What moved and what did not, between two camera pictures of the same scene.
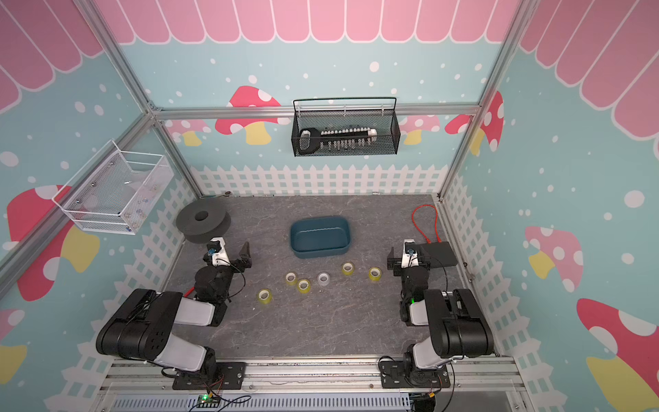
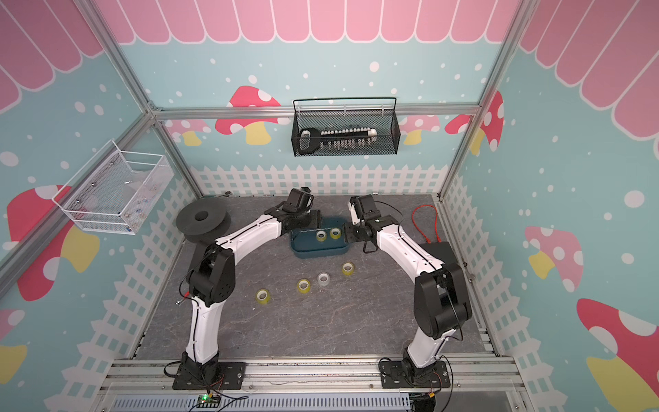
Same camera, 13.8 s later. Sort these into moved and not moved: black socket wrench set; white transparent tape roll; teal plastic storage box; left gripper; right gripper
Moved: left gripper; right gripper
Not moved: white transparent tape roll; teal plastic storage box; black socket wrench set
